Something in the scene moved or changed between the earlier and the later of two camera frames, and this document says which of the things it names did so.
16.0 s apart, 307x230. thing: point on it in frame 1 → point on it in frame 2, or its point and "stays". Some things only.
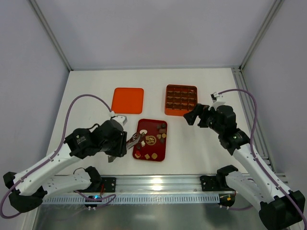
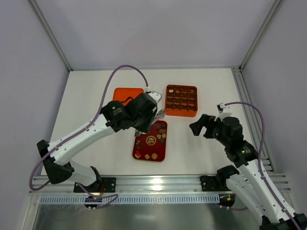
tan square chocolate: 147,156 stays
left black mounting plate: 109,184 stays
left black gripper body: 123,144 → 148,123
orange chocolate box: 180,99 stays
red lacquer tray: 152,146 stays
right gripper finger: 191,117 → 206,121
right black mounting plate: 208,183 stays
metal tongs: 129,143 → 159,114
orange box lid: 127,100 stays
